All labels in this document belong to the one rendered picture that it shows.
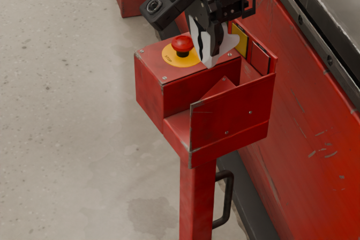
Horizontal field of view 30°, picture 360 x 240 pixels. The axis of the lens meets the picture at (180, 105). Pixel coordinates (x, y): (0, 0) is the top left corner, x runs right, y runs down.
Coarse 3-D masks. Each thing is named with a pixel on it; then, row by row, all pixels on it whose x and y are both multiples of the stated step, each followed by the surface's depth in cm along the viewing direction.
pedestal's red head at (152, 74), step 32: (160, 64) 114; (224, 64) 115; (160, 96) 112; (192, 96) 116; (224, 96) 105; (256, 96) 109; (160, 128) 118; (192, 128) 106; (224, 128) 110; (256, 128) 114; (192, 160) 111
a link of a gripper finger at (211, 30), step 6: (216, 24) 95; (210, 30) 97; (216, 30) 96; (222, 30) 96; (216, 36) 96; (222, 36) 97; (216, 42) 97; (210, 48) 99; (216, 48) 99; (210, 54) 100; (216, 54) 101
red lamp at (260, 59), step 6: (252, 48) 111; (258, 48) 109; (252, 54) 111; (258, 54) 110; (264, 54) 108; (252, 60) 112; (258, 60) 110; (264, 60) 109; (258, 66) 111; (264, 66) 109; (264, 72) 110
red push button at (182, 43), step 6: (180, 36) 115; (186, 36) 115; (174, 42) 114; (180, 42) 114; (186, 42) 114; (192, 42) 114; (174, 48) 113; (180, 48) 113; (186, 48) 113; (192, 48) 114; (180, 54) 115; (186, 54) 115
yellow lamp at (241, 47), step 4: (232, 24) 114; (232, 28) 114; (236, 28) 113; (232, 32) 115; (236, 32) 114; (240, 32) 112; (240, 36) 113; (244, 36) 112; (240, 40) 113; (244, 40) 112; (240, 44) 114; (244, 44) 113; (236, 48) 116; (240, 48) 114; (244, 48) 113; (240, 52) 115; (244, 52) 114; (244, 56) 114
